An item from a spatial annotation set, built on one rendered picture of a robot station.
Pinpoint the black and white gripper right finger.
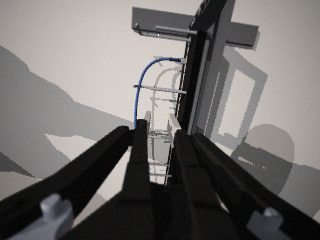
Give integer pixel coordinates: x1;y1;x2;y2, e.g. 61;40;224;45
167;113;320;240

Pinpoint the dark grey rack with cable rings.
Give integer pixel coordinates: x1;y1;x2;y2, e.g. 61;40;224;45
131;0;259;186

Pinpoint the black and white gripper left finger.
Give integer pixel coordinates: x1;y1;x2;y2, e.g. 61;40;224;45
0;111;154;240

